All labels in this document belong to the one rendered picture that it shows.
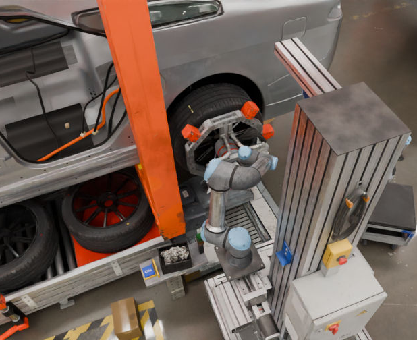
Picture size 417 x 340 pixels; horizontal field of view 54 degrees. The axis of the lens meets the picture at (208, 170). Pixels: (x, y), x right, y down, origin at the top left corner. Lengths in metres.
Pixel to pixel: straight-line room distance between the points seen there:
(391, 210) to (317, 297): 1.58
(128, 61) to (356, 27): 4.27
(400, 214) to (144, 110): 2.11
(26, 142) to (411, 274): 2.98
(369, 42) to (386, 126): 4.13
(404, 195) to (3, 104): 3.07
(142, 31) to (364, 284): 1.37
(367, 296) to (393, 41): 4.05
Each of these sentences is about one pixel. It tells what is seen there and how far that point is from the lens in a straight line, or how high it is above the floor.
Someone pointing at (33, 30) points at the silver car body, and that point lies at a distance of 4.17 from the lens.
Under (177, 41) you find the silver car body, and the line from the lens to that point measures 2.39.
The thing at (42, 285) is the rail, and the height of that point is 0.39.
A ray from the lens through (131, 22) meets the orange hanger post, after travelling 1.63.
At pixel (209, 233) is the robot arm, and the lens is 2.17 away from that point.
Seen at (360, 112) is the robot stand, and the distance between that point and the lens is 1.35.
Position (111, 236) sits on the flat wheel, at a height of 0.50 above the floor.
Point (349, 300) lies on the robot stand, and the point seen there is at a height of 1.23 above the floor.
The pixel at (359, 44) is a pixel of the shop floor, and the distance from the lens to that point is 5.38.
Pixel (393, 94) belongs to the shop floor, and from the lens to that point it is 4.76.
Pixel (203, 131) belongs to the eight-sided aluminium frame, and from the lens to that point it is 2.57.
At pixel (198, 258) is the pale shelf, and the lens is 2.77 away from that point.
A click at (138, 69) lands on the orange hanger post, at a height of 1.89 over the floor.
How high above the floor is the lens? 2.92
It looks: 51 degrees down
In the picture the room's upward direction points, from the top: 4 degrees counter-clockwise
